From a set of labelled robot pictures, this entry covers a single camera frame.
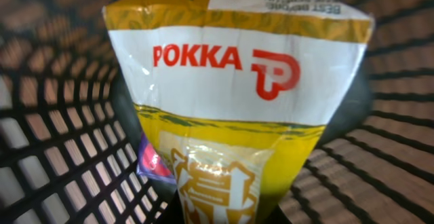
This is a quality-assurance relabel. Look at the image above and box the yellow green Pokka drink pouch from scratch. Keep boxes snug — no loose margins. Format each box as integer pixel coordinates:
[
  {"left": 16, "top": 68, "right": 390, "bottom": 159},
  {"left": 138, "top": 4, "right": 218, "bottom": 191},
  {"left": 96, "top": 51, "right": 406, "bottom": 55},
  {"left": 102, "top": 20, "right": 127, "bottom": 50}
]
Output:
[{"left": 102, "top": 0, "right": 374, "bottom": 223}]

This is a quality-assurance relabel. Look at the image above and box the purple pad package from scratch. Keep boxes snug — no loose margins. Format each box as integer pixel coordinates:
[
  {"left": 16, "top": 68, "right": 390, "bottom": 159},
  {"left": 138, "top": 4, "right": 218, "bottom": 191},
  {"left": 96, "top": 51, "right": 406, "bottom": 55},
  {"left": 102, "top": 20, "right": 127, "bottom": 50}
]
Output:
[{"left": 136, "top": 133, "right": 176, "bottom": 185}]

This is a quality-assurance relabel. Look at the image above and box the grey plastic shopping basket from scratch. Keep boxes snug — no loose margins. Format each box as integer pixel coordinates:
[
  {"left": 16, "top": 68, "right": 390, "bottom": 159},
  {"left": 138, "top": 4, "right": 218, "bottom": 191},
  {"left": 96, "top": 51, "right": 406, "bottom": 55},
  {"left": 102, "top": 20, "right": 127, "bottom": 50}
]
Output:
[{"left": 1, "top": 0, "right": 433, "bottom": 223}]

